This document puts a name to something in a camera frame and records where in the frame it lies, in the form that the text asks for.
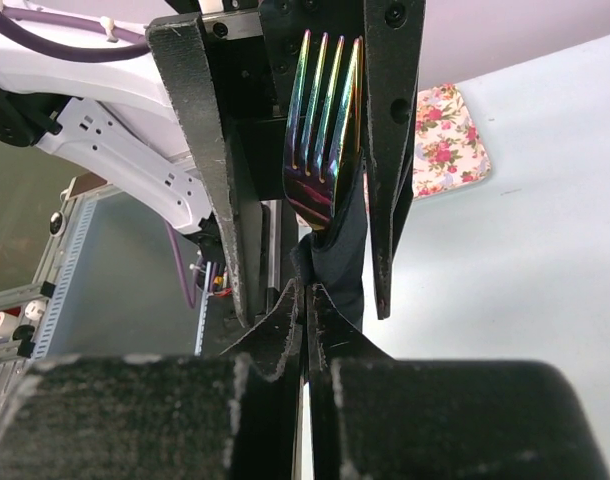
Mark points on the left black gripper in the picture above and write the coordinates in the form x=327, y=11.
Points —
x=229, y=81

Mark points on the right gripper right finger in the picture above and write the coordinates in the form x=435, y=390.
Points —
x=375, y=417

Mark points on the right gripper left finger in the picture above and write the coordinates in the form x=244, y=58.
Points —
x=233, y=416

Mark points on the iridescent rainbow fork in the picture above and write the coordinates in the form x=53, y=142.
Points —
x=322, y=137

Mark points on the black paper napkin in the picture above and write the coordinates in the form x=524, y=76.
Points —
x=335, y=259

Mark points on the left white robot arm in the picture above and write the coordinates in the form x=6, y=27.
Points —
x=88, y=90

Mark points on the floral cloth mat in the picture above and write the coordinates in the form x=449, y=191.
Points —
x=449, y=153

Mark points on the aluminium rail frame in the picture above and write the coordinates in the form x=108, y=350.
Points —
x=23, y=307

